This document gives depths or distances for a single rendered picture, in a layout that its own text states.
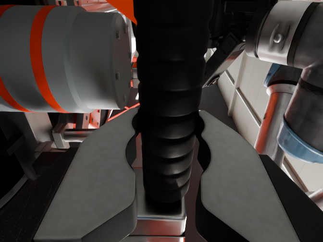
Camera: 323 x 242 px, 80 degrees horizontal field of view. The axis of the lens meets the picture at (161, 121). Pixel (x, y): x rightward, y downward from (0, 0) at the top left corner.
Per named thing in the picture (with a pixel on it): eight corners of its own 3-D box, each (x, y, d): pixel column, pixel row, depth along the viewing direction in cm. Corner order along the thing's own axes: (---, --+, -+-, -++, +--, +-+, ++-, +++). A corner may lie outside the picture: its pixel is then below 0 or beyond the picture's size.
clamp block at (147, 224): (58, 216, 14) (76, 251, 17) (187, 219, 14) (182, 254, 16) (84, 163, 18) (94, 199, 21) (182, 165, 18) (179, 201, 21)
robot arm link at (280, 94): (316, 71, 69) (275, 226, 59) (269, 64, 75) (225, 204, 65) (331, 49, 58) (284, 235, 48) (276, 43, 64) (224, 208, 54)
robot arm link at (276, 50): (298, 60, 29) (279, 72, 24) (267, 54, 32) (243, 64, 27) (321, 1, 25) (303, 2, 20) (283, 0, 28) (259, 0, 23)
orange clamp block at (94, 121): (61, 123, 53) (75, 129, 62) (90, 124, 53) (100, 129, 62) (65, 99, 55) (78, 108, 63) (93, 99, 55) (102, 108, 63)
